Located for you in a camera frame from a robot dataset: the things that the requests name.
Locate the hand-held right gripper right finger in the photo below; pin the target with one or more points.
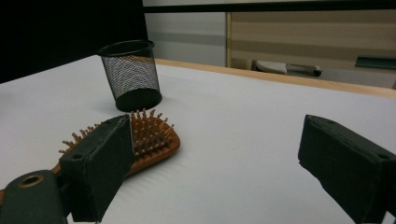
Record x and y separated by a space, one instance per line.
348 168

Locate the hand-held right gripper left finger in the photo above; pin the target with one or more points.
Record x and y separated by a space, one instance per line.
96 165

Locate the wooden hairbrush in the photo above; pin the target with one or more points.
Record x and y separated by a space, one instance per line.
155 137

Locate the black mesh pen holder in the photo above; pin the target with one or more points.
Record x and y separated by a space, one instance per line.
130 71

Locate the office chair base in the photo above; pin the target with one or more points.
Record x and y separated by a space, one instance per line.
274 67

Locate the light wooden desk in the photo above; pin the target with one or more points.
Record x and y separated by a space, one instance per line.
311 34

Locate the white cabinet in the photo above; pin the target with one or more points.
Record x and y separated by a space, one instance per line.
186 40

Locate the black frame crossbar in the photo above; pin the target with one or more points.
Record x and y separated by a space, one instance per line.
264 6

